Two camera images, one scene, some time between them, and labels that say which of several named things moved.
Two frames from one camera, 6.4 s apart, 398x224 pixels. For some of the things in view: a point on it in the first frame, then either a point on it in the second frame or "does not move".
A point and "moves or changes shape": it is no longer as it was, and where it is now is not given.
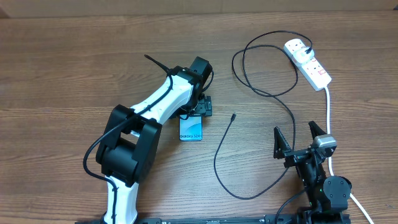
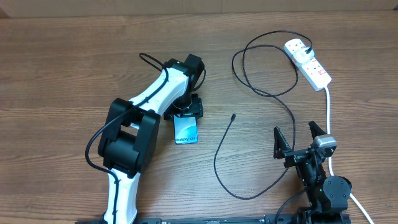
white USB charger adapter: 301,55 does not move
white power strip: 311,70 does not move
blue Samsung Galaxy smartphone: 191,127 moves or changes shape
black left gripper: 203,106 to 195,109
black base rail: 267,219 does not move
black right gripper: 281,148 does not move
